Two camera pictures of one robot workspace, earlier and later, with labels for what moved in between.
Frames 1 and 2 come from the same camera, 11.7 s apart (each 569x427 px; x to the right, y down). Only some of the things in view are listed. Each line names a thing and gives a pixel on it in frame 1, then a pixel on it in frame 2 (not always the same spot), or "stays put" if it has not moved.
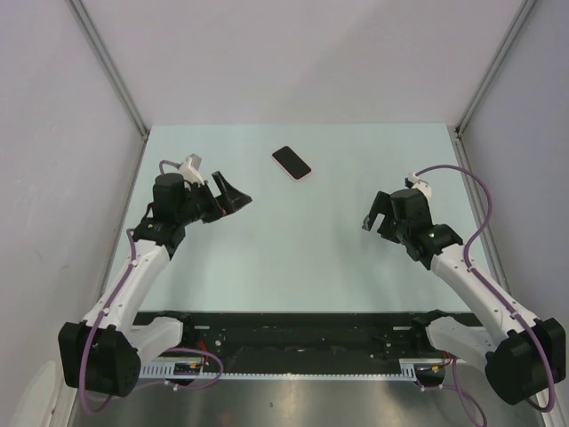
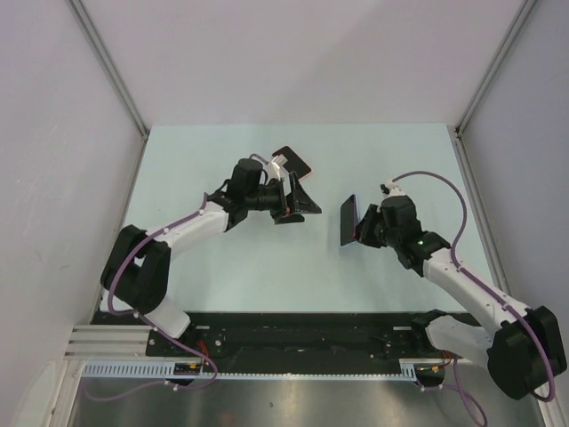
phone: (294, 165) stays put
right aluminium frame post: (524, 9) stays put
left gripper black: (228, 202) -> (297, 202)
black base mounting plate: (213, 337) stays put
